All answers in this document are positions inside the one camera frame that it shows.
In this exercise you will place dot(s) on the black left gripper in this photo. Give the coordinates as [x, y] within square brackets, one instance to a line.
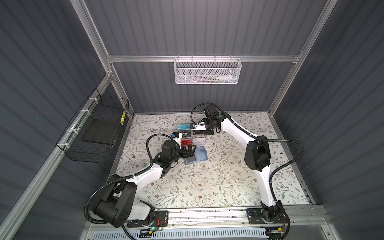
[190, 153]

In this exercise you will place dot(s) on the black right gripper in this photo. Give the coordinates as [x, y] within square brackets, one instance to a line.
[207, 132]

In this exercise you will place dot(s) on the blue leather card wallet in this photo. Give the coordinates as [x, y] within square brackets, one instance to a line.
[199, 156]

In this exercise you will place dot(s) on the clear acrylic card display stand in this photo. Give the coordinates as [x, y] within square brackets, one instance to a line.
[195, 134]

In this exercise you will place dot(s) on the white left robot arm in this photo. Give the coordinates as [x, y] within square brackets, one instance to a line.
[115, 203]

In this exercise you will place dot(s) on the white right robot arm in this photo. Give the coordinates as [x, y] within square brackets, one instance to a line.
[257, 155]

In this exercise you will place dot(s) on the red VIP card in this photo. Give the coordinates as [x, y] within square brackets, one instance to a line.
[186, 142]

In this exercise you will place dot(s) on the white diamond VIP card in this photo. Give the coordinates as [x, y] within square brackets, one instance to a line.
[201, 141]

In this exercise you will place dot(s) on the black silver VIP card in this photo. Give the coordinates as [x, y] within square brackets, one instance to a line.
[185, 133]

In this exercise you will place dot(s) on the teal VIP card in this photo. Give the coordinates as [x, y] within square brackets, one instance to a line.
[183, 127]

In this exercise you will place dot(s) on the pens in white basket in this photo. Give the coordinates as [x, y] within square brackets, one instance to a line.
[224, 79]

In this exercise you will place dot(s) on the yellow marker pen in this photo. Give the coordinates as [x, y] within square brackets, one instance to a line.
[123, 117]

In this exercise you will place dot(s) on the black pad in basket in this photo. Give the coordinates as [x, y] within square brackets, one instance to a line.
[100, 132]

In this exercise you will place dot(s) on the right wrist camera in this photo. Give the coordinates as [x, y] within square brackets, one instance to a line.
[200, 127]

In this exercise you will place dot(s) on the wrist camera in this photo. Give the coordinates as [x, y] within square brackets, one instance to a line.
[177, 137]
[200, 127]

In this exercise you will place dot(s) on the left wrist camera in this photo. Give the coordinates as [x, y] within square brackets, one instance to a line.
[177, 137]

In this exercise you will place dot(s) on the white wire mesh basket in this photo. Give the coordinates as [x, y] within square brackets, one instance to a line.
[186, 68]

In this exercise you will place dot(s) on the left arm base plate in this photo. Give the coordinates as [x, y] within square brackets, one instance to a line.
[155, 219]

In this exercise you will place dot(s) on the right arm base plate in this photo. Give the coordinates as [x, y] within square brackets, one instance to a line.
[266, 216]

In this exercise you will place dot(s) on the black wire wall basket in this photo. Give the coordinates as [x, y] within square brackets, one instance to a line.
[101, 107]

